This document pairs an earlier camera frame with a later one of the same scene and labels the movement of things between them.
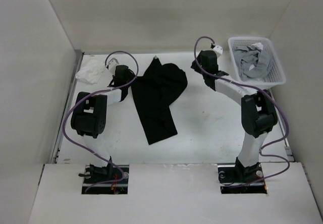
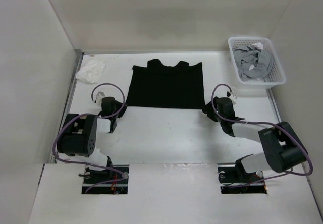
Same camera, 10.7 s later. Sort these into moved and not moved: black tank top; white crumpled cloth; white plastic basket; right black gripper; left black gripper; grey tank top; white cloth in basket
Moved: black tank top; left black gripper; right black gripper
Not moved: white cloth in basket; grey tank top; white plastic basket; white crumpled cloth
